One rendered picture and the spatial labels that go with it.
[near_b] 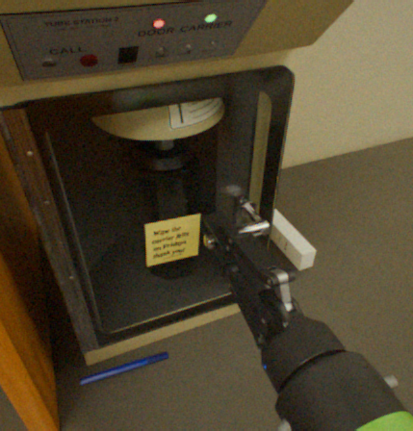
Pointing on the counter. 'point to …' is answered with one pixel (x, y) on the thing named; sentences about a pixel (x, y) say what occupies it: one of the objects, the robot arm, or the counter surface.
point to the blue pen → (123, 368)
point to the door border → (21, 135)
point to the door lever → (245, 224)
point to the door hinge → (33, 207)
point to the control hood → (280, 13)
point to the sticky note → (172, 240)
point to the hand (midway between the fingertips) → (223, 238)
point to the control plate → (125, 35)
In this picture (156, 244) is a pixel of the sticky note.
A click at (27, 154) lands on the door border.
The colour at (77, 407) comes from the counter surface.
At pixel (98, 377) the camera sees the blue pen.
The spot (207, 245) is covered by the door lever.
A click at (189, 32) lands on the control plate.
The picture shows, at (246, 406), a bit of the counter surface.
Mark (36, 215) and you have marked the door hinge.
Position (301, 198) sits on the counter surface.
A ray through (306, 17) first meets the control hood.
